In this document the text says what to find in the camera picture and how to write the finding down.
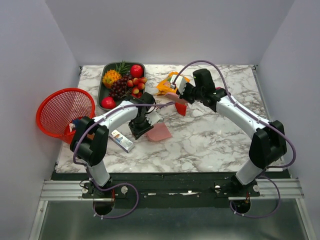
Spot aluminium frame rail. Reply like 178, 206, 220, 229
39, 180, 112, 202

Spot toy pineapple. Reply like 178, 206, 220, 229
102, 61, 130, 89

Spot pink hand brush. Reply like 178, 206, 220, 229
164, 92, 188, 105

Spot toy cherries bunch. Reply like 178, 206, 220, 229
126, 77, 148, 99

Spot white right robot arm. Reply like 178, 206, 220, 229
175, 68, 287, 196

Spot purple toy grapes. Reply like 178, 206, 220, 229
109, 74, 134, 101

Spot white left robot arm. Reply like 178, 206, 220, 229
70, 92, 156, 198

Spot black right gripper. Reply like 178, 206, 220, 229
176, 80, 204, 105

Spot red mesh waste basket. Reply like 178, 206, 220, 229
35, 88, 96, 144

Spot pink plastic dustpan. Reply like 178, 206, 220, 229
146, 122, 172, 142

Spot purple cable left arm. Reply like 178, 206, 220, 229
72, 101, 176, 220

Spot blue crumpled paper scrap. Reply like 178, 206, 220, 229
72, 119, 80, 126

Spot red toy apple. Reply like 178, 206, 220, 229
130, 64, 144, 78
100, 96, 117, 110

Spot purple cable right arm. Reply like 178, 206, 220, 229
172, 59, 297, 220

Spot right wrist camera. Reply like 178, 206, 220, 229
170, 74, 190, 95

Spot grey fruit tray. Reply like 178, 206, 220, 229
97, 62, 146, 112

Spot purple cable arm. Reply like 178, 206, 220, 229
172, 59, 297, 220
72, 101, 176, 220

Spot silver toothpaste box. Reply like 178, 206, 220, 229
109, 130, 134, 153

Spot orange snack bag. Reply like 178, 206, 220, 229
156, 71, 178, 96

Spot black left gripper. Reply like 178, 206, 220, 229
128, 115, 154, 141

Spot white crumpled tissue, left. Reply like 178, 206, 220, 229
68, 121, 76, 133

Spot red paper scrap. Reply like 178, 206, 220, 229
174, 102, 187, 116

